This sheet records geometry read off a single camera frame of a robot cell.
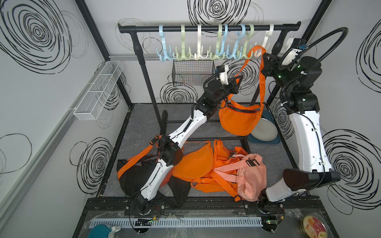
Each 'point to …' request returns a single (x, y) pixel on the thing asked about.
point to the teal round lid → (99, 231)
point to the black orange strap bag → (133, 173)
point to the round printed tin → (313, 227)
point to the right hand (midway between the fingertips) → (266, 53)
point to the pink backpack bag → (251, 175)
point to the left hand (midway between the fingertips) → (244, 77)
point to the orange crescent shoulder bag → (237, 117)
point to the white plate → (265, 131)
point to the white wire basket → (88, 108)
